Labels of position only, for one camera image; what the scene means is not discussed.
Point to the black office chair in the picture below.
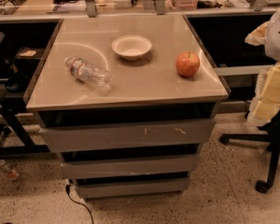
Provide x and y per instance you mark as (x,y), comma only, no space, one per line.
(272,136)

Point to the grey drawer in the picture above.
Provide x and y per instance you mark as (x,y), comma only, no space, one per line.
(125,135)
(132,188)
(128,167)

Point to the red apple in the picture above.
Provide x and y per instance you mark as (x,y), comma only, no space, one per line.
(187,64)

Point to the grey bottom drawer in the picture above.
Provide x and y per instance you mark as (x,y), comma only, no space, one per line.
(132,188)

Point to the black table frame left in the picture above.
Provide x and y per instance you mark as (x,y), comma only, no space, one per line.
(12,124)

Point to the small bottle on floor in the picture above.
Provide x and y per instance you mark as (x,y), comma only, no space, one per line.
(9,170)

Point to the clear plastic water bottle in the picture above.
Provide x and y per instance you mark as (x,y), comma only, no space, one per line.
(93,75)

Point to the grey middle drawer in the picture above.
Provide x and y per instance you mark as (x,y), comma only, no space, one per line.
(128,167)

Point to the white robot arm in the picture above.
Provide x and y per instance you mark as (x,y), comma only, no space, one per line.
(266,103)

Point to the white paper bowl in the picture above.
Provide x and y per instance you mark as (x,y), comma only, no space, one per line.
(131,47)

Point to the grey top drawer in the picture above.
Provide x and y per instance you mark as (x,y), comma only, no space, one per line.
(125,135)

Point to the grey drawer cabinet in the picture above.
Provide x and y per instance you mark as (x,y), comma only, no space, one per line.
(146,90)

